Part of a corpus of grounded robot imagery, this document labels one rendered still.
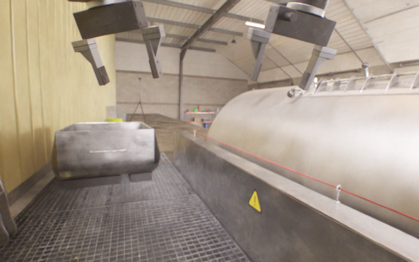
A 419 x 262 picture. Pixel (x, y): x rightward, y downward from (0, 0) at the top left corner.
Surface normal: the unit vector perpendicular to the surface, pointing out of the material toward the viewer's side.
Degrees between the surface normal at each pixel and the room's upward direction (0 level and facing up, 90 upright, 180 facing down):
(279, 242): 90
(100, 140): 90
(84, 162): 90
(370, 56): 90
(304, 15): 113
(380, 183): 70
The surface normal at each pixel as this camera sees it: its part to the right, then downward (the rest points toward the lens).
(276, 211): -0.93, 0.02
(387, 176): -0.85, -0.36
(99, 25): -0.09, 0.51
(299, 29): 0.12, 0.51
